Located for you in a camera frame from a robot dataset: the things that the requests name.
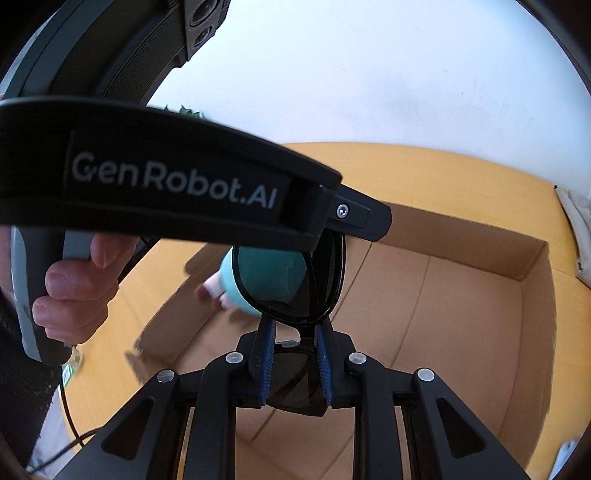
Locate person's left hand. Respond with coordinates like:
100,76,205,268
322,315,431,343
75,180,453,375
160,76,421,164
32,233,138,345

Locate grey folded cloth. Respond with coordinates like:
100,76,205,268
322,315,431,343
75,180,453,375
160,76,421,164
554,186,591,286

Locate black sunglasses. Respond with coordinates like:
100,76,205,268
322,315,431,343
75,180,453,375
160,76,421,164
249,230,346,417

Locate pink pig plush toy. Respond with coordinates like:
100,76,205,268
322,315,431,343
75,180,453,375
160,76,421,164
194,246,307,317

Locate black cable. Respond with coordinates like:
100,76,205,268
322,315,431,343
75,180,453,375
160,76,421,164
27,368,100,474

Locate brown cardboard box tray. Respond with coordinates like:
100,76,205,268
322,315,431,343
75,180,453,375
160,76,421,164
125,204,590,479

